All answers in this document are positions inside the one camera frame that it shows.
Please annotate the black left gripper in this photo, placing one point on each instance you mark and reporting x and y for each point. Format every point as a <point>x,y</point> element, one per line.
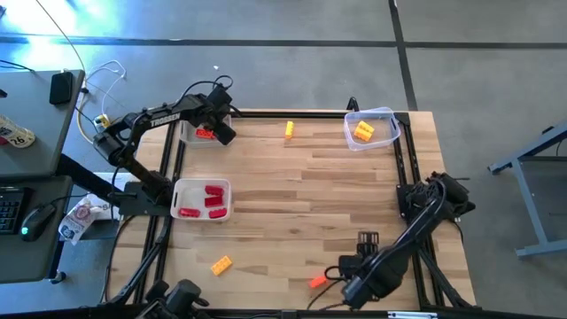
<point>208,113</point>

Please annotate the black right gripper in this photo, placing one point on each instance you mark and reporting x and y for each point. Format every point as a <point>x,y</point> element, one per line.
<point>352,266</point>

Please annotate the narrow yellow block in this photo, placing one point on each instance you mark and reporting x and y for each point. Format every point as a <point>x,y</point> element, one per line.
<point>289,129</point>

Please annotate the long yellow-orange block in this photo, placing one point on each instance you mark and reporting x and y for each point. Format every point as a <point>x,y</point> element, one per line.
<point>221,265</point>
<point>361,134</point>

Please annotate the small yellow block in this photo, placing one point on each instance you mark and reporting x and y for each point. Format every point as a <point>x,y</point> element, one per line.
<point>368,127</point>

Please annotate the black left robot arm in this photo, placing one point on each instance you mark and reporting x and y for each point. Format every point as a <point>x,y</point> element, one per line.
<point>164,119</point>

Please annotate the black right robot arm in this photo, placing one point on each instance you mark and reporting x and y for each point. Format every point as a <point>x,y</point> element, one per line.
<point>412,230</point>

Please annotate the grey storage bin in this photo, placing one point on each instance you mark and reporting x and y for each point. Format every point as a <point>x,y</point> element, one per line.
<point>190,139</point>

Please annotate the white storage bin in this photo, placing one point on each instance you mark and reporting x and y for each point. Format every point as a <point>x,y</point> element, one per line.
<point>195,197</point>

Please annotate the clear plastic bin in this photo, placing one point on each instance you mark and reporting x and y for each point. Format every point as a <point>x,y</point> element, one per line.
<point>381,137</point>

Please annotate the yellow plug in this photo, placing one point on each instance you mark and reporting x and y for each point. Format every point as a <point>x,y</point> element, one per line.
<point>102,120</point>

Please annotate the black table clamp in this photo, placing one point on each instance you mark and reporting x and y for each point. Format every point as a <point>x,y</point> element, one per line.
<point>352,104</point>

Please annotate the white plastic bag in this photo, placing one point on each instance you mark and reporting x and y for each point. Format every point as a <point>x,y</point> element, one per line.
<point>104,208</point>

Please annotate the black phone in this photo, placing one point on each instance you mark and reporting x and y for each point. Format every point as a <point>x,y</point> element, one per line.
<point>61,87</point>

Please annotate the white printed snack bag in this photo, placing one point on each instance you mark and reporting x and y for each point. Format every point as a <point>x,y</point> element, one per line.
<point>80,217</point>

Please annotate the grey desk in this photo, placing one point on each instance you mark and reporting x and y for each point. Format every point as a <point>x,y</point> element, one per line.
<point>26,257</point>
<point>35,115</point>

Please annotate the cream numbered tag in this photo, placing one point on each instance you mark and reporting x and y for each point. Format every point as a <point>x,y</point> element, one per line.
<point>17,135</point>

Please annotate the black computer mouse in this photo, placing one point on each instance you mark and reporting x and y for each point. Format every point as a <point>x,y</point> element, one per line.
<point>37,219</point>

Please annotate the black backlit keyboard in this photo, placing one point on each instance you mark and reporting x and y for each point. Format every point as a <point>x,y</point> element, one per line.
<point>11,210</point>

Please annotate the silver bracket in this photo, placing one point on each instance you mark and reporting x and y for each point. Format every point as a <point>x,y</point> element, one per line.
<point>412,315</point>

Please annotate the black aluminium rig frame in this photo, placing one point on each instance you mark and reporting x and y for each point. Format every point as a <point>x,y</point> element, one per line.
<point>310,114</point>

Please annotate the grey-blue table frame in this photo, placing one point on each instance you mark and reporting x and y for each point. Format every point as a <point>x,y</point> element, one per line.
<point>527,195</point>

